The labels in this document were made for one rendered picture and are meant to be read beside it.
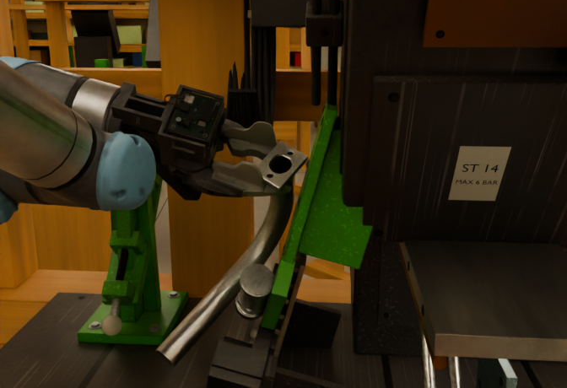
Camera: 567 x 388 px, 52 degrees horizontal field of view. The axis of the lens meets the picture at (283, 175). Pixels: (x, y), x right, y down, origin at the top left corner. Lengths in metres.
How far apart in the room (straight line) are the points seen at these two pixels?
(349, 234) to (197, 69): 0.46
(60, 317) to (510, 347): 0.73
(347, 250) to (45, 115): 0.33
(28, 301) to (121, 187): 0.62
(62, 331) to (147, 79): 0.45
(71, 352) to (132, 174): 0.41
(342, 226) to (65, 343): 0.49
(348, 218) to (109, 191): 0.24
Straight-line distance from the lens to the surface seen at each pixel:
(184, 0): 0.97
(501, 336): 0.47
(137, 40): 7.68
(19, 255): 1.20
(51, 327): 0.99
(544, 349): 0.48
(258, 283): 0.63
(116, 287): 0.87
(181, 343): 0.72
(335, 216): 0.61
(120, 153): 0.55
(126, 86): 0.67
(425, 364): 0.61
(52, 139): 0.51
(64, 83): 0.70
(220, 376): 0.69
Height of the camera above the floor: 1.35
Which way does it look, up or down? 14 degrees down
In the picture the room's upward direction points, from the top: straight up
